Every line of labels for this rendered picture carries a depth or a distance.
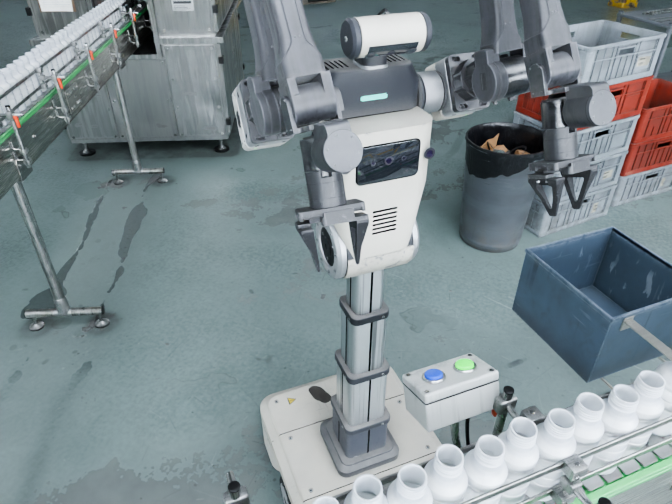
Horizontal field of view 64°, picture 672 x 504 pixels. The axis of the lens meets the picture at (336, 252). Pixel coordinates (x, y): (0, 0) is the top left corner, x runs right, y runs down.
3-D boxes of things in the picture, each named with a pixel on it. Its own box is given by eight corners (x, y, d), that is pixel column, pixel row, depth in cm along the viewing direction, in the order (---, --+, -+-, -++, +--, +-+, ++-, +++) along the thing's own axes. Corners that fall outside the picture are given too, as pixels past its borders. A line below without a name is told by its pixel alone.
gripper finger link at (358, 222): (376, 265, 82) (367, 205, 80) (330, 274, 81) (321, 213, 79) (365, 257, 89) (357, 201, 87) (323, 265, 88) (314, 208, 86)
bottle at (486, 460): (457, 488, 84) (472, 421, 75) (496, 502, 82) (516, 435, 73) (449, 523, 80) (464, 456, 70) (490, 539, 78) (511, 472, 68)
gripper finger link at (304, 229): (353, 270, 82) (344, 209, 80) (307, 278, 81) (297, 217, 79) (344, 261, 88) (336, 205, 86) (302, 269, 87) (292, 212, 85)
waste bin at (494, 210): (478, 265, 301) (498, 161, 264) (437, 225, 335) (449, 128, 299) (544, 248, 315) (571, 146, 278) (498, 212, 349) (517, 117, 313)
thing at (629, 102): (567, 134, 286) (578, 92, 273) (512, 110, 315) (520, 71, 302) (642, 114, 309) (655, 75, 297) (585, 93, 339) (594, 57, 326)
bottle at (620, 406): (581, 438, 92) (609, 372, 82) (618, 456, 89) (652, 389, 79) (571, 464, 88) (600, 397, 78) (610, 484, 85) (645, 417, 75)
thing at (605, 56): (578, 93, 272) (590, 48, 260) (519, 72, 302) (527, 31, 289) (654, 75, 297) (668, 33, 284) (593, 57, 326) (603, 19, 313)
